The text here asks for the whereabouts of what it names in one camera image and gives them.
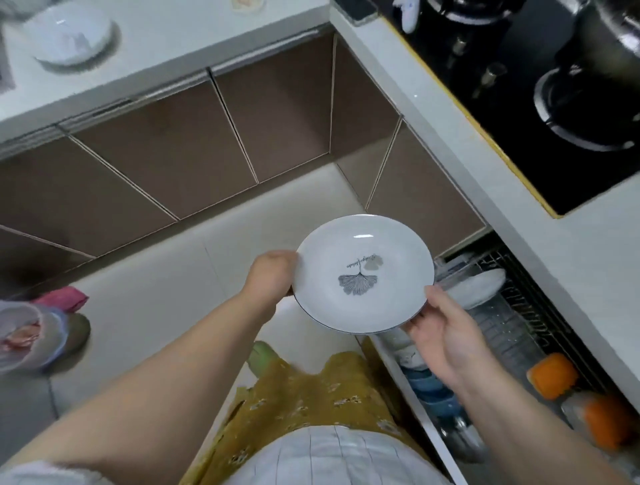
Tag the person's left hand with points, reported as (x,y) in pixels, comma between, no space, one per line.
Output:
(270,285)

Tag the person's right hand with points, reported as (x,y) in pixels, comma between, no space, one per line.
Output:
(452,345)

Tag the white leaf print plate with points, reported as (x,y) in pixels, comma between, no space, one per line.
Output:
(475,290)
(70,35)
(390,250)

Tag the brown pull-out drawer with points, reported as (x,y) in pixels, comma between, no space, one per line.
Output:
(515,345)

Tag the person's left forearm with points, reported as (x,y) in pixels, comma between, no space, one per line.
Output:
(150,399)

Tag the person's right forearm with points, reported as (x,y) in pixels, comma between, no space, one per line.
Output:
(525,439)

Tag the blue bowl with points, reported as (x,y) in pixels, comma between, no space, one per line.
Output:
(425,380)
(437,402)

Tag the green slipper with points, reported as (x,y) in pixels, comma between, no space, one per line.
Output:
(264,357)

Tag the steel bowl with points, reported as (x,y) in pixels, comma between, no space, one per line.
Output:
(462,439)

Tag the orange capped bottle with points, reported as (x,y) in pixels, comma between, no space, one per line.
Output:
(552,376)
(607,422)

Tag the yellow floral skirt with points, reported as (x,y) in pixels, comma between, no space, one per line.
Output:
(310,394)

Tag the row of brown cabinet doors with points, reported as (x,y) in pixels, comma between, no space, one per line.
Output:
(165,155)

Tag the white striped shirt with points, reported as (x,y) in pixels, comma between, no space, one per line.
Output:
(330,459)

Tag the black gas stove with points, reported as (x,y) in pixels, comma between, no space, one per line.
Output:
(510,150)

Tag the pink cloth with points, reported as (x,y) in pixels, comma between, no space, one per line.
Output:
(62,299)

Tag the small lined trash bin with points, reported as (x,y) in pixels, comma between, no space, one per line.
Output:
(30,335)

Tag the small round stained dish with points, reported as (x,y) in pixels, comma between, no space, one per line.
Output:
(248,4)

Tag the black smartphone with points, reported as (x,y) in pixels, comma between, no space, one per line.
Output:
(356,10)

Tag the white plastic lighter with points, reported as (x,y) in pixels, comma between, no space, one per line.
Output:
(406,15)

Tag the steel cooking pot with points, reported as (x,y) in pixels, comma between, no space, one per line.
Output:
(610,40)

